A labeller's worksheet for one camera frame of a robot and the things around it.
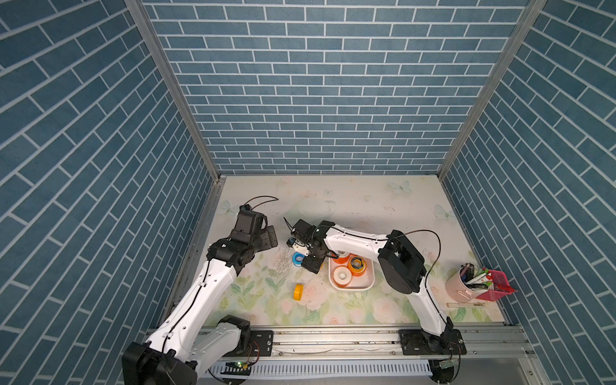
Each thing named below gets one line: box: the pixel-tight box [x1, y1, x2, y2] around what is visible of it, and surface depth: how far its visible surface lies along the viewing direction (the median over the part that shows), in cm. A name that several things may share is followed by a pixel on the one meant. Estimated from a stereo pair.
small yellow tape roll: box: [292, 283, 304, 302], surface depth 82 cm
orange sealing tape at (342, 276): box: [332, 264, 353, 288], surface depth 88 cm
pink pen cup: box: [445, 268, 489, 304], surface depth 78 cm
